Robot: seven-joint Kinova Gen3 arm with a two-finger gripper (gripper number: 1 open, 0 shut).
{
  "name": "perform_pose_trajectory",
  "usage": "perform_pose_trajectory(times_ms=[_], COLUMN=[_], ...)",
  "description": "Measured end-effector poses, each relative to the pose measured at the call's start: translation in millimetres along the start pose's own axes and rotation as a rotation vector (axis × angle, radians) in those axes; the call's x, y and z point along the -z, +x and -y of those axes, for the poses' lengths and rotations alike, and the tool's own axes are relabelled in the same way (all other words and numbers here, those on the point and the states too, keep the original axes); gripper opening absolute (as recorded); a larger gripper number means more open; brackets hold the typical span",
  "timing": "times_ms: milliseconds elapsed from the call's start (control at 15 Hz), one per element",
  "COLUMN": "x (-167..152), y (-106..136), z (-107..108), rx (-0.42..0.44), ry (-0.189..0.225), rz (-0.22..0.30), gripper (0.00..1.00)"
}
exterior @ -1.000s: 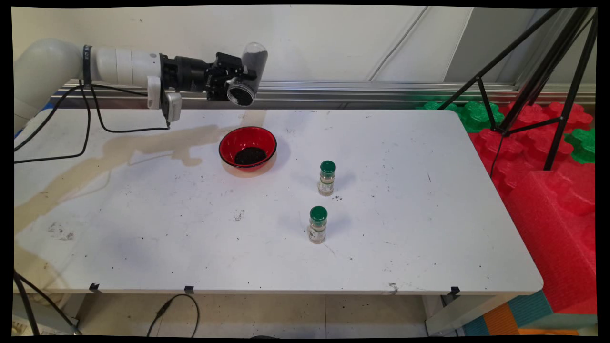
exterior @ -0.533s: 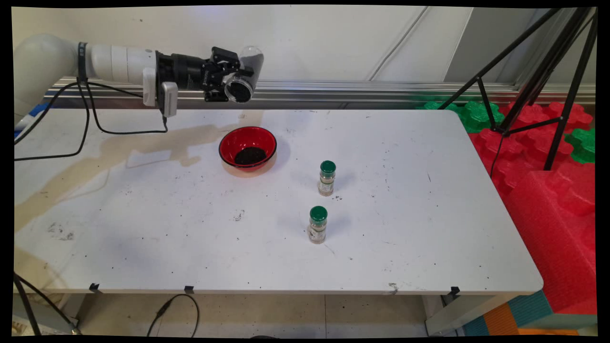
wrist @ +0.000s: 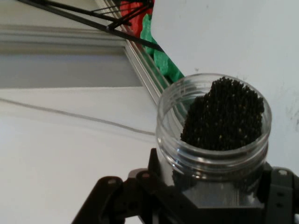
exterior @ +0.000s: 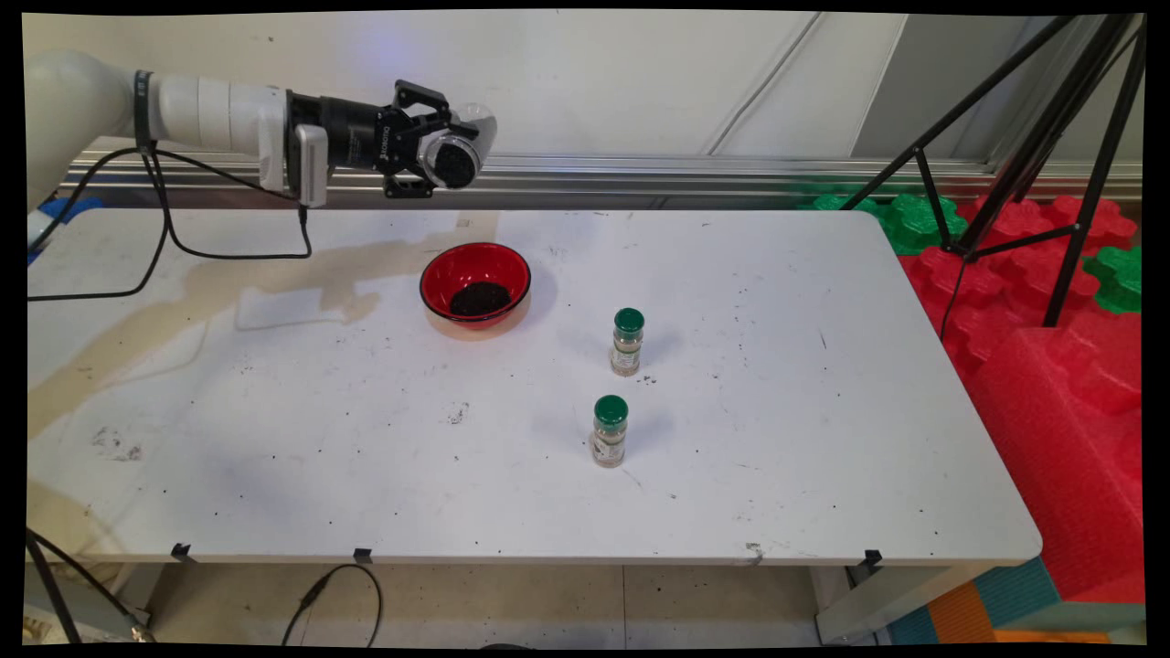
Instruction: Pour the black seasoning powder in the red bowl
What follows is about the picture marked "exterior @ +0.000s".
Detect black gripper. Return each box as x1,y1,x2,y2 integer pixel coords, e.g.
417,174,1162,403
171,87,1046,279
291,80,478,198

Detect clear jar with black grains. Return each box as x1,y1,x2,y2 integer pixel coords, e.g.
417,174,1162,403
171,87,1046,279
419,102,499,191

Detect red bowl with black rim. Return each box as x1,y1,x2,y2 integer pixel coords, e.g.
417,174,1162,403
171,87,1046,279
419,241,533,330

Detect black grains pile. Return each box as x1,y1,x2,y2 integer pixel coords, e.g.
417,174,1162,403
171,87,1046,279
448,281,513,318

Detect spice bottle with green cap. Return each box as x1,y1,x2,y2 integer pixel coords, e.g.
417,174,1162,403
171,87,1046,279
590,395,630,469
610,307,646,377

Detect blue plastic item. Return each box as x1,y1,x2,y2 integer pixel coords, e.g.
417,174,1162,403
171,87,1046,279
37,196,103,225

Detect green foam puzzle block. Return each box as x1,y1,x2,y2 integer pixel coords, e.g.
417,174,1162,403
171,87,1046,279
1083,245,1143,314
882,192,970,256
795,193,883,216

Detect grey table leg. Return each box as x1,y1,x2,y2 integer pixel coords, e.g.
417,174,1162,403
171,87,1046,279
814,562,997,645
26,567,152,645

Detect red foam puzzle block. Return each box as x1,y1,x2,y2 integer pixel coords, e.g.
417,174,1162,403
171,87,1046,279
955,194,1140,275
900,245,1102,380

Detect black tripod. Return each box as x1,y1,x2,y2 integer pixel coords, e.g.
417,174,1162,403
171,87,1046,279
836,14,1148,328

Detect large red foam block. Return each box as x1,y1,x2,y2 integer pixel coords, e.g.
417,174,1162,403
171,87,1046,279
964,309,1145,604

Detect orange foam floor tile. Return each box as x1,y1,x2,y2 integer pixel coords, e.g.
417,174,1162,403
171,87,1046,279
928,580,1112,645

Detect teal foam floor tile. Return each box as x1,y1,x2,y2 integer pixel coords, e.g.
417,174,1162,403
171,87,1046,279
887,557,1061,645

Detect grey foam floor tile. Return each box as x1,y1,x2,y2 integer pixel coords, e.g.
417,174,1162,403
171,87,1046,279
1005,601,1145,645

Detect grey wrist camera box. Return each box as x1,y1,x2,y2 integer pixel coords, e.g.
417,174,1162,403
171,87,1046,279
292,123,330,209

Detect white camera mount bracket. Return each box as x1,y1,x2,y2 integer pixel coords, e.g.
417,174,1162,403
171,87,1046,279
259,87,295,193

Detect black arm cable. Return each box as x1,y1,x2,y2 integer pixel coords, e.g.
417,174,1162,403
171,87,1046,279
27,146,314,302

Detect aluminium wall rail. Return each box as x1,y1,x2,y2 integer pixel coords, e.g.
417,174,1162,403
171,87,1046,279
64,149,1143,204

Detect black cable strap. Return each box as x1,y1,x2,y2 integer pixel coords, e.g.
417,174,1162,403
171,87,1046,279
133,71,155,153

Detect white wall cable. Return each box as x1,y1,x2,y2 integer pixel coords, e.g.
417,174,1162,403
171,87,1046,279
706,13,824,156

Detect black looped floor cable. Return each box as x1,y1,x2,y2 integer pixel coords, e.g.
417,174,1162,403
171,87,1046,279
282,564,383,648

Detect black cable with metal connector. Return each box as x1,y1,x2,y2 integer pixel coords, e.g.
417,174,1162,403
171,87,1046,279
26,530,156,645

